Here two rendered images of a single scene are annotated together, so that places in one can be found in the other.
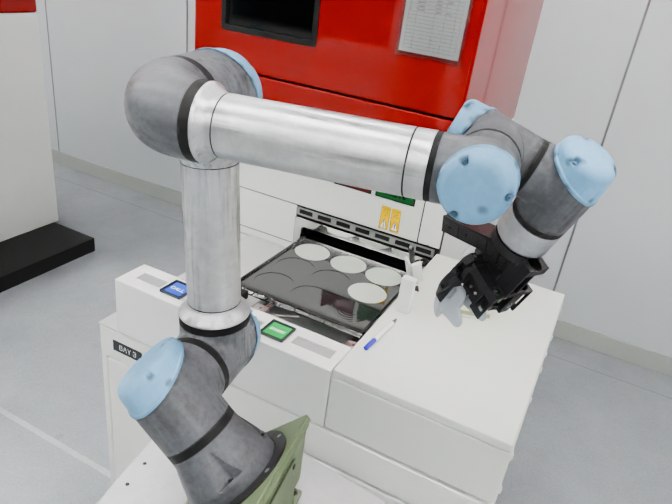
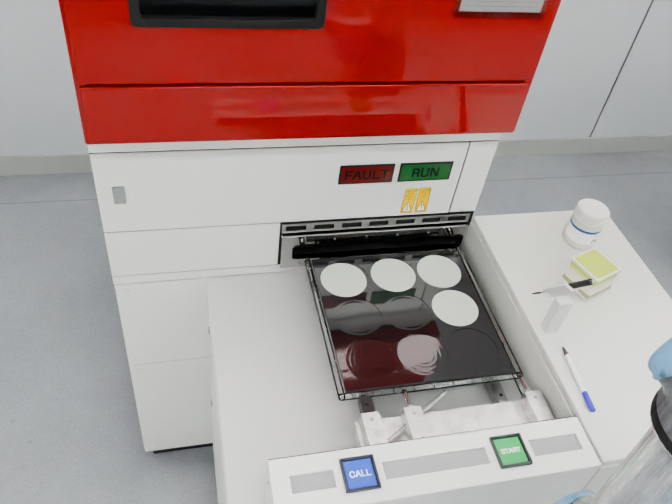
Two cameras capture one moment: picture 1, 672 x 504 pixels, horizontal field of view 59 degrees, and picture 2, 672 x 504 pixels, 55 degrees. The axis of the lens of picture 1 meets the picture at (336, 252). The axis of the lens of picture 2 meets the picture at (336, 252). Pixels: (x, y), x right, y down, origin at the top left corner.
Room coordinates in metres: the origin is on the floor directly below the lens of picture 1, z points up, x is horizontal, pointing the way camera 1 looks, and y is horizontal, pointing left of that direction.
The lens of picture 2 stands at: (0.81, 0.74, 1.91)
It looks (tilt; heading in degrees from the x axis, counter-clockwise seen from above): 44 degrees down; 318
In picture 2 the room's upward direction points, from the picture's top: 9 degrees clockwise
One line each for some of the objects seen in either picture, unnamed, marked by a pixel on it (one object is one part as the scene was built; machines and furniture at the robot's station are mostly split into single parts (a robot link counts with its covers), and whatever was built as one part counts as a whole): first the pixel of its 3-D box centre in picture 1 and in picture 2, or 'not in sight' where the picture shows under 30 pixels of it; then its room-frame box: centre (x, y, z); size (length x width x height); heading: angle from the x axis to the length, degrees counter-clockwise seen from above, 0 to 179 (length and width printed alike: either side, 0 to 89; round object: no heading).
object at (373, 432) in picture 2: not in sight; (374, 435); (1.18, 0.24, 0.89); 0.08 x 0.03 x 0.03; 156
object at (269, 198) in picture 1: (313, 194); (302, 203); (1.65, 0.09, 1.02); 0.82 x 0.03 x 0.40; 66
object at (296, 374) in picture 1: (226, 338); (430, 482); (1.06, 0.21, 0.89); 0.55 x 0.09 x 0.14; 66
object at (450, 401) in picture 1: (459, 352); (591, 332); (1.12, -0.31, 0.89); 0.62 x 0.35 x 0.14; 156
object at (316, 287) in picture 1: (330, 280); (406, 312); (1.36, 0.01, 0.90); 0.34 x 0.34 x 0.01; 66
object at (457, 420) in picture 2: not in sight; (453, 432); (1.11, 0.10, 0.87); 0.36 x 0.08 x 0.03; 66
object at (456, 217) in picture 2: (362, 230); (378, 222); (1.57, -0.07, 0.96); 0.44 x 0.01 x 0.02; 66
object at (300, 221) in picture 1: (358, 251); (374, 244); (1.56, -0.07, 0.89); 0.44 x 0.02 x 0.10; 66
